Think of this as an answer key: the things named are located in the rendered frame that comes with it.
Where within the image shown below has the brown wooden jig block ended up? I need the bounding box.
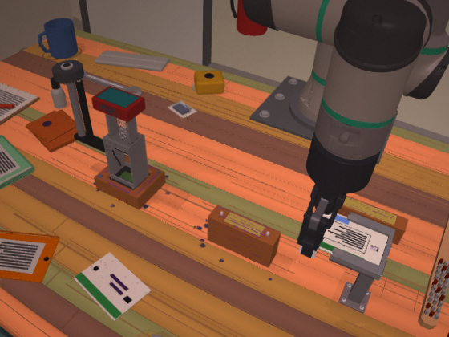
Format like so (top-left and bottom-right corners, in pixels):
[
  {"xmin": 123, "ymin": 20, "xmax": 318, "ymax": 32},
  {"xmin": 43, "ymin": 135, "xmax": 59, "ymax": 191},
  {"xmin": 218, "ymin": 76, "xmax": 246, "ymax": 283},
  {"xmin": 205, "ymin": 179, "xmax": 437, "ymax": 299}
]
[{"xmin": 206, "ymin": 205, "xmax": 282, "ymax": 268}]

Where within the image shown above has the orange ink pad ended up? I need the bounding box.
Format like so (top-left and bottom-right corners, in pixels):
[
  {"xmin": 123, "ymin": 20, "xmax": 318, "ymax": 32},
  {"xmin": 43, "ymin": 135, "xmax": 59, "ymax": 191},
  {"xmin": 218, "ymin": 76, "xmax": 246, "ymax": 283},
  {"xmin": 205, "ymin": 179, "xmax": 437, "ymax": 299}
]
[{"xmin": 25, "ymin": 108, "xmax": 79, "ymax": 153}]

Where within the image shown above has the blue mug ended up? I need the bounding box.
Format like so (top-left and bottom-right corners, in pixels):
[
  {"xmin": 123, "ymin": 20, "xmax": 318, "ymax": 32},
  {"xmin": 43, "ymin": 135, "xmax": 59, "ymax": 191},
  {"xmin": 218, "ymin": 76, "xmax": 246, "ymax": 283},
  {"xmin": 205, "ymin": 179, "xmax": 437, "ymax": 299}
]
[{"xmin": 38, "ymin": 18, "xmax": 79, "ymax": 60}]

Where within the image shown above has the yellow box with black hole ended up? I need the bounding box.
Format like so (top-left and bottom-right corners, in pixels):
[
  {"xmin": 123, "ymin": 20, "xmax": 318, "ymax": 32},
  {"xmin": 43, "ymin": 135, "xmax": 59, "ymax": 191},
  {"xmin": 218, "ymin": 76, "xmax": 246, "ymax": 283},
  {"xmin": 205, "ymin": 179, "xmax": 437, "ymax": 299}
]
[{"xmin": 193, "ymin": 70, "xmax": 226, "ymax": 95}]

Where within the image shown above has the orange tag with paper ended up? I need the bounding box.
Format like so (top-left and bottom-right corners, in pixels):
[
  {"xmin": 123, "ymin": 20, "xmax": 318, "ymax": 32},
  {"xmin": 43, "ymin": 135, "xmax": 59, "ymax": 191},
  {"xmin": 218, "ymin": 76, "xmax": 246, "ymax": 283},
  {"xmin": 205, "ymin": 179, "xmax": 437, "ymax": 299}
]
[{"xmin": 0, "ymin": 230, "xmax": 61, "ymax": 284}]

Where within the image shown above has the grey tag holder on post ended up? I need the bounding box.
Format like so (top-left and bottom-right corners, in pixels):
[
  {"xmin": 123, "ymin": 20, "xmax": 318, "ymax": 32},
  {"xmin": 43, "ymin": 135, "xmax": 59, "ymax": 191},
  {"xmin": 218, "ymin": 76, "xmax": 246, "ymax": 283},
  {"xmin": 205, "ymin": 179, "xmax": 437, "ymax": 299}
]
[{"xmin": 329, "ymin": 209, "xmax": 398, "ymax": 314}]

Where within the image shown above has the white card with green stripe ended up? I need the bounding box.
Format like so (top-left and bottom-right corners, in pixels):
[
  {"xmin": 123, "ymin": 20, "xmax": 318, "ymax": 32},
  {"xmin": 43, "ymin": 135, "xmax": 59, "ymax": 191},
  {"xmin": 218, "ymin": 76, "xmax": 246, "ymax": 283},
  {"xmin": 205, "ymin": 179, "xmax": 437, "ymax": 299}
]
[{"xmin": 74, "ymin": 252, "xmax": 152, "ymax": 321}]

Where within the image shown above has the black and grey post stand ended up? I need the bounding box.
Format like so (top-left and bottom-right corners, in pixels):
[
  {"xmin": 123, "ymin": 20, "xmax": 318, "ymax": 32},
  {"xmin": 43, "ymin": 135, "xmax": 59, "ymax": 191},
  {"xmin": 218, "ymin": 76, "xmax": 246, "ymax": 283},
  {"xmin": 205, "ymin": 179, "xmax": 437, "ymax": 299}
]
[{"xmin": 51, "ymin": 68, "xmax": 144, "ymax": 152}]

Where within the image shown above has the brown clipboard with paper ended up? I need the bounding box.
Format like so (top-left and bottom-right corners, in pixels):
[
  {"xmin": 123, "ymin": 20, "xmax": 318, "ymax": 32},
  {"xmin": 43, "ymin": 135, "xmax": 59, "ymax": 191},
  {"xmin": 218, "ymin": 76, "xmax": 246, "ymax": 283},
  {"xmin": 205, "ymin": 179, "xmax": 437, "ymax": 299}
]
[{"xmin": 0, "ymin": 83, "xmax": 41, "ymax": 124}]

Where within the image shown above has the small grey square chip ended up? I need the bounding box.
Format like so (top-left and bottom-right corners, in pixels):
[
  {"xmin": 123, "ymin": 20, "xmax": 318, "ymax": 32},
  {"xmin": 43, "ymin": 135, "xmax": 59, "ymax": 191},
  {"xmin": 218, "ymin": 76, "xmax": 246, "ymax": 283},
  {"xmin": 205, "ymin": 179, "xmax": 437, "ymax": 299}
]
[{"xmin": 168, "ymin": 100, "xmax": 198, "ymax": 120}]

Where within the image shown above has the red fire extinguisher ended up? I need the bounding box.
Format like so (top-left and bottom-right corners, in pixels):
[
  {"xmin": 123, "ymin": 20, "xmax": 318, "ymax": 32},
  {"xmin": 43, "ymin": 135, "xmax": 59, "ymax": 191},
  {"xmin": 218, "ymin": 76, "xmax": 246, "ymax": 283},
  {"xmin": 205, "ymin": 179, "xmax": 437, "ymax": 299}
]
[{"xmin": 235, "ymin": 0, "xmax": 269, "ymax": 37}]

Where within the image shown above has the black toothed round knob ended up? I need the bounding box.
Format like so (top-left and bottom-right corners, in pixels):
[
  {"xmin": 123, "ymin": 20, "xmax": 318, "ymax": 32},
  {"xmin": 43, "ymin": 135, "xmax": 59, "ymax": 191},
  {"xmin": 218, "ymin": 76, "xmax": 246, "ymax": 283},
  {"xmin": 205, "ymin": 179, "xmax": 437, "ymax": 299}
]
[{"xmin": 51, "ymin": 59, "xmax": 86, "ymax": 83}]

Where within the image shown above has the grey bolted base plate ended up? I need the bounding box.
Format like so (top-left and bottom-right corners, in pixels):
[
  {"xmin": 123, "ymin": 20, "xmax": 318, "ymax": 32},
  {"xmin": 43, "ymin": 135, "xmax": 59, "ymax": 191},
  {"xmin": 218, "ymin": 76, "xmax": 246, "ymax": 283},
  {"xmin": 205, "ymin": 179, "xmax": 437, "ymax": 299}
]
[{"xmin": 249, "ymin": 75, "xmax": 318, "ymax": 140}]

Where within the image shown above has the grey flat bar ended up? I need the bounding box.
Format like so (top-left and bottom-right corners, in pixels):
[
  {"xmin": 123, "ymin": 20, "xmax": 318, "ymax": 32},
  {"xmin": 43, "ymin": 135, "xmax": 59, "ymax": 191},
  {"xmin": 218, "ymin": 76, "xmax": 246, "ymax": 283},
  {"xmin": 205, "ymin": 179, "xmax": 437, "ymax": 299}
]
[{"xmin": 95, "ymin": 50, "xmax": 172, "ymax": 72}]

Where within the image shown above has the white label with green stripe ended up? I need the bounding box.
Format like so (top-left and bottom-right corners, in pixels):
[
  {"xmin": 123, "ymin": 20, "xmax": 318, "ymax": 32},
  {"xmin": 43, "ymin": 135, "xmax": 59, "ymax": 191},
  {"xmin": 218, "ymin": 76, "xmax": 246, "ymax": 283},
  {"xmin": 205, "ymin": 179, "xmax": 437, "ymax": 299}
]
[{"xmin": 320, "ymin": 213, "xmax": 390, "ymax": 277}]

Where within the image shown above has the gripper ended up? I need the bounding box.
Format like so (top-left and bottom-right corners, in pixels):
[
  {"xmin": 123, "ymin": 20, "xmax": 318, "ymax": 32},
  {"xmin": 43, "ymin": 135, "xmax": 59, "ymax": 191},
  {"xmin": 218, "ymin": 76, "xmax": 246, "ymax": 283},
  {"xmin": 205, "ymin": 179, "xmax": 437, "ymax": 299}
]
[{"xmin": 297, "ymin": 134, "xmax": 382, "ymax": 260}]

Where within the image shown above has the red and teal date stamp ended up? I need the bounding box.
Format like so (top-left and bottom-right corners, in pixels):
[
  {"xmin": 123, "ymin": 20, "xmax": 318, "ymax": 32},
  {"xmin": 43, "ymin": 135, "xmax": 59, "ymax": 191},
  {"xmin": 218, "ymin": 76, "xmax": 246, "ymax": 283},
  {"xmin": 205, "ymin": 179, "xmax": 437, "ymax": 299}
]
[{"xmin": 91, "ymin": 86, "xmax": 151, "ymax": 191}]

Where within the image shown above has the green clipboard with paper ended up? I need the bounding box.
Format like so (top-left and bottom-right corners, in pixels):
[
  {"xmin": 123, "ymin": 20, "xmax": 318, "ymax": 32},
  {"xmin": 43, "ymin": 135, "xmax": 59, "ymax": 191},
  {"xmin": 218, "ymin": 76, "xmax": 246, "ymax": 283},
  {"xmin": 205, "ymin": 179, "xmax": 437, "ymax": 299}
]
[{"xmin": 0, "ymin": 134, "xmax": 35, "ymax": 189}]

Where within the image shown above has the grey upright post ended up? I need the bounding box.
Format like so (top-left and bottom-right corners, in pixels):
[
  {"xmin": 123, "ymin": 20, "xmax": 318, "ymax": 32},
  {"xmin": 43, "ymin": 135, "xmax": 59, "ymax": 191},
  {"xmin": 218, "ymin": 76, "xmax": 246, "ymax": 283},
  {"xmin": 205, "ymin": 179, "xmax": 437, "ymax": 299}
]
[
  {"xmin": 202, "ymin": 0, "xmax": 214, "ymax": 67},
  {"xmin": 77, "ymin": 0, "xmax": 91, "ymax": 35}
]

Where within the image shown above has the wooden wire brush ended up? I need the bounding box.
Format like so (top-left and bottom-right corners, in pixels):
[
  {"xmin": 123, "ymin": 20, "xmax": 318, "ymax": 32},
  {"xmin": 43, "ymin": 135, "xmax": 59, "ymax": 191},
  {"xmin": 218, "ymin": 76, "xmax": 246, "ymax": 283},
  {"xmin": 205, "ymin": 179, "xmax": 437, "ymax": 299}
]
[{"xmin": 418, "ymin": 257, "xmax": 449, "ymax": 330}]

